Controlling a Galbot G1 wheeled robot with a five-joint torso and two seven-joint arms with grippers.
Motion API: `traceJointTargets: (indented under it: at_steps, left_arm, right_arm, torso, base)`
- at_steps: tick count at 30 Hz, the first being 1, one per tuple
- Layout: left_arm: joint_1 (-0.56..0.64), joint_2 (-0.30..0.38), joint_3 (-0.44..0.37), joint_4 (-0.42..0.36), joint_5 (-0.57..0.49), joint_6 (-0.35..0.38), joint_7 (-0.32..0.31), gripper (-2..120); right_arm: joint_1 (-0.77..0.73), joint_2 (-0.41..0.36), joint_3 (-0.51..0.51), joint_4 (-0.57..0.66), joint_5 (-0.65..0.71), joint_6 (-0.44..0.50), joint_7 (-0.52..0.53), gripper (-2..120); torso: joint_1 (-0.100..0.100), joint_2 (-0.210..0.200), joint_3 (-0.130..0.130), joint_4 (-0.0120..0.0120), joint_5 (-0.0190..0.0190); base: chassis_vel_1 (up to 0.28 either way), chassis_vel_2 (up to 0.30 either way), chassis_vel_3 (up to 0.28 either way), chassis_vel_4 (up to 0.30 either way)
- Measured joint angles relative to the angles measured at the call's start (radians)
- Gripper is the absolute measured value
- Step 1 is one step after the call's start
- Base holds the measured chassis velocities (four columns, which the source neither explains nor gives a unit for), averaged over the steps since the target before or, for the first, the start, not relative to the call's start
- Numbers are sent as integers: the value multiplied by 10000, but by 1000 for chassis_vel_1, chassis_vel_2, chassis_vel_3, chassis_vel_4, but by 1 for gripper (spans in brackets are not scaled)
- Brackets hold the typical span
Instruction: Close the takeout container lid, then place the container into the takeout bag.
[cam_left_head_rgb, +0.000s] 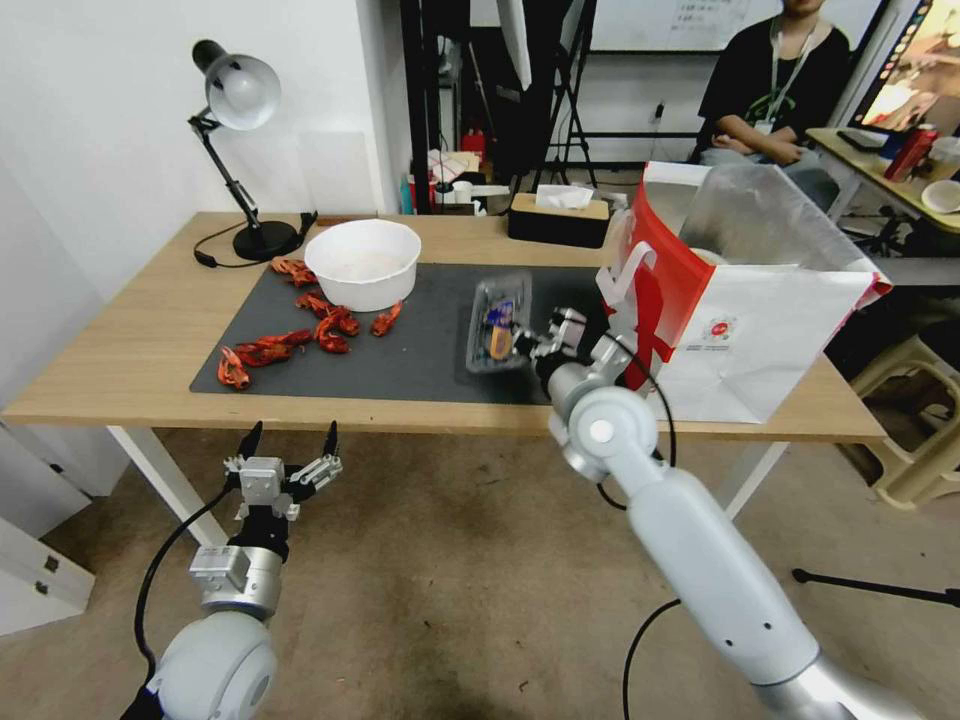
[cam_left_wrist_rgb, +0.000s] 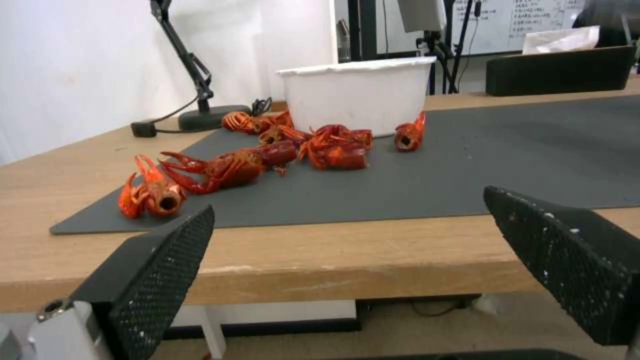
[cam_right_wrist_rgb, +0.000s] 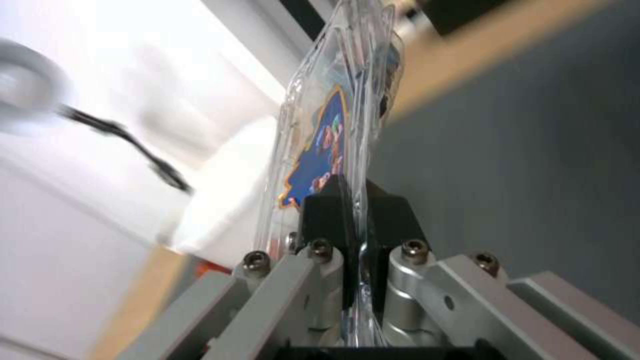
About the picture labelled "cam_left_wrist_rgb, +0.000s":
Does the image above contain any large whole red crayfish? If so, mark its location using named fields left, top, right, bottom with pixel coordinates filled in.
left=158, top=140, right=300, bottom=195

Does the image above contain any black power adapter with cable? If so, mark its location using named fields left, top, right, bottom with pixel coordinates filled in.
left=130, top=112, right=189, bottom=139

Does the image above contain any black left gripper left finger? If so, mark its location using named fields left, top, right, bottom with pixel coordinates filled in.
left=27, top=204, right=217, bottom=360

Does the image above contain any red crayfish head with claws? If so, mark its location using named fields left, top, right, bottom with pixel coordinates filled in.
left=117, top=154, right=189, bottom=220

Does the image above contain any black upright frame post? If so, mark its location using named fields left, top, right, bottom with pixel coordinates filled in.
left=348, top=0, right=380, bottom=62

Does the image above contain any white crumpled paper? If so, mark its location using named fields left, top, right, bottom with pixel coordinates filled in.
left=521, top=25, right=602, bottom=56

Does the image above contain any white round takeout container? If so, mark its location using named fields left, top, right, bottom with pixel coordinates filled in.
left=275, top=56, right=438, bottom=139

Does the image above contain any red crayfish head upright claw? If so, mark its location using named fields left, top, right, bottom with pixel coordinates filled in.
left=394, top=110, right=428, bottom=153

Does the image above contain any red crayfish with curled legs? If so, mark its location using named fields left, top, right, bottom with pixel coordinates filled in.
left=221, top=110, right=295, bottom=135

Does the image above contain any black tripod stand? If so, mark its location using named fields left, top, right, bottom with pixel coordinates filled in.
left=417, top=0, right=484, bottom=95

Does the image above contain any dark grey table mat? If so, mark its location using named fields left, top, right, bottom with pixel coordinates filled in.
left=49, top=95, right=640, bottom=236

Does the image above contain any small red crayfish piece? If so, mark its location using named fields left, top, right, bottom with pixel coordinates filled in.
left=257, top=125, right=314, bottom=146

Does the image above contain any black coiled cable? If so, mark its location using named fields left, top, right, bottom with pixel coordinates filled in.
left=248, top=97, right=274, bottom=117

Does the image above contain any red crayfish shell piece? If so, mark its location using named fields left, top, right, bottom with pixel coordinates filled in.
left=309, top=124, right=375, bottom=150

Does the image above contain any whiteboard with writing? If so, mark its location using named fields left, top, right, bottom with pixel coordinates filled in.
left=375, top=0, right=592, bottom=58

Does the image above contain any white table leg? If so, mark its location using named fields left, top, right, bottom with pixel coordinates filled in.
left=198, top=302, right=230, bottom=360

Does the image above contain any black rectangular box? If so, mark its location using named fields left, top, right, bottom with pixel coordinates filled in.
left=485, top=45, right=637, bottom=97

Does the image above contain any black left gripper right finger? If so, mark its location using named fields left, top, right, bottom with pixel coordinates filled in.
left=482, top=185, right=640, bottom=347

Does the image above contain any black desk lamp stand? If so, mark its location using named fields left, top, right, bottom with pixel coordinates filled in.
left=149, top=0, right=254, bottom=131

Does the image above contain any grey panel on stand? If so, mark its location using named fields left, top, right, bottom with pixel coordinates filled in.
left=401, top=0, right=447, bottom=34

